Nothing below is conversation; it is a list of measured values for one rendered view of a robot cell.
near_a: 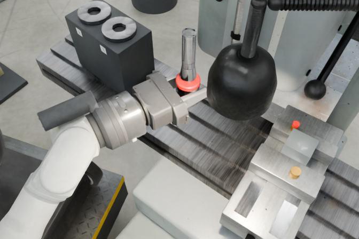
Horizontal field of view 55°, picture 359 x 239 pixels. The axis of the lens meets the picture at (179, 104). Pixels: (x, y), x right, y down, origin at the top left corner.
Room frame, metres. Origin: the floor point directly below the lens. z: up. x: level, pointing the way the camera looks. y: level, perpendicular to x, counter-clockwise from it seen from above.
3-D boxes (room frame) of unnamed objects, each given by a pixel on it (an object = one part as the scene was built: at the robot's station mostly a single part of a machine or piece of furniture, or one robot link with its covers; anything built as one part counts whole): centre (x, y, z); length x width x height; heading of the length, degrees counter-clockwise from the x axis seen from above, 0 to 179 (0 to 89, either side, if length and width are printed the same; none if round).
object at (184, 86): (0.43, -0.02, 1.26); 0.05 x 0.05 x 0.01
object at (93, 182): (0.63, 0.41, 0.50); 0.20 x 0.05 x 0.20; 70
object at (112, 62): (0.73, 0.19, 1.07); 0.22 x 0.12 x 0.20; 48
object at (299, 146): (0.39, -0.27, 1.08); 0.06 x 0.05 x 0.06; 56
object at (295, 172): (0.33, -0.25, 1.08); 0.02 x 0.02 x 0.02
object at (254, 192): (0.36, -0.25, 1.02); 0.35 x 0.15 x 0.11; 146
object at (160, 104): (0.38, 0.07, 1.24); 0.13 x 0.12 x 0.10; 31
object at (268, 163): (0.34, -0.23, 1.06); 0.15 x 0.06 x 0.04; 56
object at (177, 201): (0.47, -0.15, 0.83); 0.50 x 0.35 x 0.12; 143
